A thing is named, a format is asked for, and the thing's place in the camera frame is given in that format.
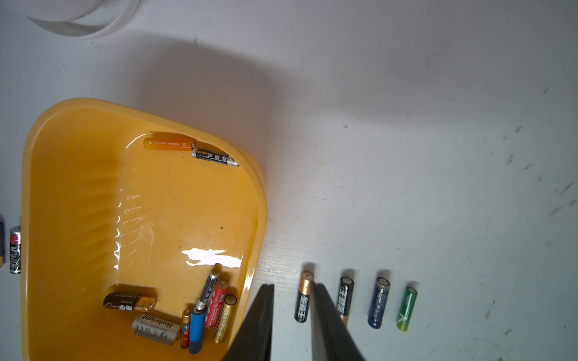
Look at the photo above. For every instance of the red chinese label battery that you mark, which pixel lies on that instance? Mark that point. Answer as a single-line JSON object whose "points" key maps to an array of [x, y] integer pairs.
{"points": [[216, 301]]}

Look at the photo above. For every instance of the white rectangular battery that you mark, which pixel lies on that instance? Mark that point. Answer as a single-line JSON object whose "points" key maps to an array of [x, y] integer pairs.
{"points": [[156, 329]]}

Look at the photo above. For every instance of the yellow plastic storage tray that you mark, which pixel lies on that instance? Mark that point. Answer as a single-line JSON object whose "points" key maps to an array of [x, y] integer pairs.
{"points": [[103, 214]]}

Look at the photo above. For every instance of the black gold battery in tray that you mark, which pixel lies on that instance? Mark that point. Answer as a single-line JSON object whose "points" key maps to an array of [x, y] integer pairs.
{"points": [[129, 302]]}

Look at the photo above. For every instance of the black copper battery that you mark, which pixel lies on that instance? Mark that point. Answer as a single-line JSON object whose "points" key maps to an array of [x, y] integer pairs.
{"points": [[304, 290]]}

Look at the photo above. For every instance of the black red silver battery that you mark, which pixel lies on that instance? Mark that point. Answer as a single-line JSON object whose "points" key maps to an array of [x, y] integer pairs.
{"points": [[15, 249]]}

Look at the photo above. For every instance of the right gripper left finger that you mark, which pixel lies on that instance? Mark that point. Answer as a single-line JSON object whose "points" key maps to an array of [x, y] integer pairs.
{"points": [[254, 339]]}

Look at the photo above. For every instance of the dark blue battery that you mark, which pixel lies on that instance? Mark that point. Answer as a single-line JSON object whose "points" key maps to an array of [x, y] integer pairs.
{"points": [[378, 302]]}

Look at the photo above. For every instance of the orange battery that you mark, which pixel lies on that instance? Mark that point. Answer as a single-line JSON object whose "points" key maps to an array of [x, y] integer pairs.
{"points": [[158, 142]]}

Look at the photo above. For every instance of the white cup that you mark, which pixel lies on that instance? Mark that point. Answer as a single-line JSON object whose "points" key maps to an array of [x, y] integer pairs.
{"points": [[85, 20]]}

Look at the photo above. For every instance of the black battery copper end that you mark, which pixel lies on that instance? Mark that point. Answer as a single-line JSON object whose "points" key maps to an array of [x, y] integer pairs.
{"points": [[344, 298]]}

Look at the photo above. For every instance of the black white slim battery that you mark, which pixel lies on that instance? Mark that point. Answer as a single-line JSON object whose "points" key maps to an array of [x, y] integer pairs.
{"points": [[208, 288]]}

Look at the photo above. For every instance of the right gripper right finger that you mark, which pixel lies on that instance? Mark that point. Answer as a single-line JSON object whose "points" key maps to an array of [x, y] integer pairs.
{"points": [[330, 338]]}

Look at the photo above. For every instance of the green battery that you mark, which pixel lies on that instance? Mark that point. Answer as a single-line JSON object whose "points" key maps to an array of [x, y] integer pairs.
{"points": [[407, 306]]}

